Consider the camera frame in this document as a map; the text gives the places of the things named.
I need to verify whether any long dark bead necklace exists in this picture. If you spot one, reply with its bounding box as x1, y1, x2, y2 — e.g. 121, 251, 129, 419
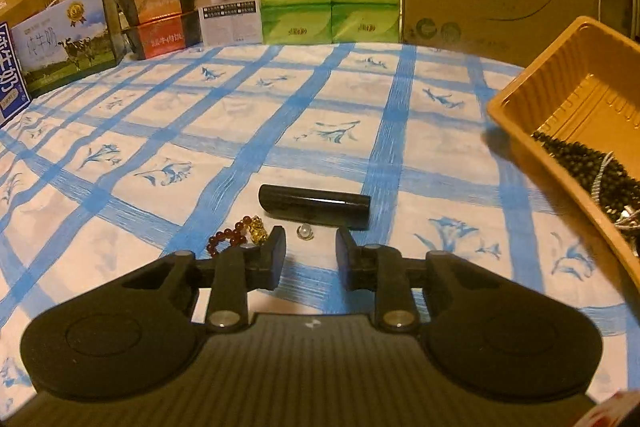
531, 129, 640, 208

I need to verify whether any blue white carton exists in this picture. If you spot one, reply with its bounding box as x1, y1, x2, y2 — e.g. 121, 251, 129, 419
0, 21, 32, 128

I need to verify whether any blue checked bed sheet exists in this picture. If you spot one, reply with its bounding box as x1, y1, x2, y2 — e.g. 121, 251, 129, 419
0, 42, 640, 413

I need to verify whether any black cylinder case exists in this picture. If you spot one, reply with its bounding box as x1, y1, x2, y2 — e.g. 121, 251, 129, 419
257, 183, 372, 232

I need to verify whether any red bead bracelet gold charm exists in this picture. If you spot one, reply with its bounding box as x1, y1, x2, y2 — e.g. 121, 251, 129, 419
206, 215, 266, 258

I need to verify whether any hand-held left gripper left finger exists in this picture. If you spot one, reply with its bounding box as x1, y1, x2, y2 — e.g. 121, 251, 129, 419
117, 227, 288, 333

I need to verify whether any silver chain bracelet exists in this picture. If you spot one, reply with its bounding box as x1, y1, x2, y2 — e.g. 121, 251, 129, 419
589, 151, 617, 202

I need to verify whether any white product box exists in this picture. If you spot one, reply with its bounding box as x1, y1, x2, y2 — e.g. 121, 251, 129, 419
195, 0, 264, 46

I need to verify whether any milk carton with cow print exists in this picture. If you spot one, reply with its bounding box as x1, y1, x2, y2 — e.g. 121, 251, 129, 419
10, 0, 126, 98

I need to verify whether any orange plastic tray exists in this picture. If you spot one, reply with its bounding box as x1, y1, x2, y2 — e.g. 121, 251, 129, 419
486, 16, 640, 290

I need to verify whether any orange noodle box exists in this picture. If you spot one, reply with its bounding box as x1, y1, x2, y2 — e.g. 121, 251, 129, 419
116, 0, 198, 30

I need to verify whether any red white packet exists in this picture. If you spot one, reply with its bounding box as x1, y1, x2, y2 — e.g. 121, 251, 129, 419
577, 389, 633, 427

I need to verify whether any red noodle box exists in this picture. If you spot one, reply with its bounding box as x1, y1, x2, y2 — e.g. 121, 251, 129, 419
124, 11, 202, 60

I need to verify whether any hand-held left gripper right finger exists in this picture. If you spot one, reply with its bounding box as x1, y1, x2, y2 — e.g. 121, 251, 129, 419
335, 227, 506, 333

